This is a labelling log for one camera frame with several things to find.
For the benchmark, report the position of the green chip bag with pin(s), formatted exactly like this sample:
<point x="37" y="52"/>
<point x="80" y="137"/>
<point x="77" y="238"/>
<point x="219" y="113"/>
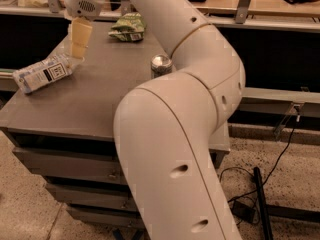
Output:
<point x="129" y="28"/>

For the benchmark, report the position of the metal shelf rail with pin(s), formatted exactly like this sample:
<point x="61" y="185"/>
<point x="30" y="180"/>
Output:
<point x="261" y="14"/>

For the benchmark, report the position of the grey drawer cabinet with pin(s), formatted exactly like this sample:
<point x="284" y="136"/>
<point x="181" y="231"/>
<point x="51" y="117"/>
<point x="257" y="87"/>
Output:
<point x="64" y="132"/>

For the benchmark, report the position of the blue plastic water bottle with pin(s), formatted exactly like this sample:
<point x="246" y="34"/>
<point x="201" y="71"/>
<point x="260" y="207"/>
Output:
<point x="45" y="72"/>

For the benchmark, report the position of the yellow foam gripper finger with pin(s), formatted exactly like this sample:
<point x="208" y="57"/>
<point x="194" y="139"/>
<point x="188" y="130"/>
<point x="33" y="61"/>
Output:
<point x="80" y="32"/>

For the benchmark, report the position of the silver energy drink can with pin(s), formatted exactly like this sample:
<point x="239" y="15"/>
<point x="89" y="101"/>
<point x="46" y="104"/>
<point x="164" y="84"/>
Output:
<point x="160" y="65"/>

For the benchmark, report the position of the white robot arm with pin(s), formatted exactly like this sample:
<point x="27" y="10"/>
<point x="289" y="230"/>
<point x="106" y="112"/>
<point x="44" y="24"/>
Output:
<point x="162" y="127"/>

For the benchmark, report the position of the black power adapter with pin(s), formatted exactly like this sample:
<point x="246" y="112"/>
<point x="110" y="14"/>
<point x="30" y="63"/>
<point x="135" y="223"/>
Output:
<point x="243" y="211"/>

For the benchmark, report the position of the black floor bar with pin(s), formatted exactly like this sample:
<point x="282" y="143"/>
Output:
<point x="267" y="231"/>

